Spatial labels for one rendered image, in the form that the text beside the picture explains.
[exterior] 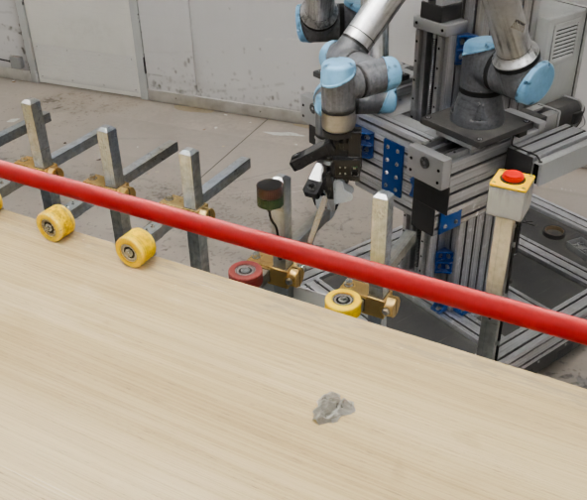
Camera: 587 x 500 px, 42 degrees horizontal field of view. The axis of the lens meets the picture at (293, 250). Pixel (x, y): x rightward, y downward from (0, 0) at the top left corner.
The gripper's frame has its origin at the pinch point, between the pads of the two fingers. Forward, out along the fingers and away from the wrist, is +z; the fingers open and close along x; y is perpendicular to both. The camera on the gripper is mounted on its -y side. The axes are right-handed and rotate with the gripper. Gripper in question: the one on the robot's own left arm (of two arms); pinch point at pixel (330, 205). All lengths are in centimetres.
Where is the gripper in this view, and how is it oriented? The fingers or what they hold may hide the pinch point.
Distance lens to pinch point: 184.0
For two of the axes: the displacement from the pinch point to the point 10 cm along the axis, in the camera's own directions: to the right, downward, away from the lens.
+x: 1.4, -5.3, 8.4
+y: 9.9, 0.4, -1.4
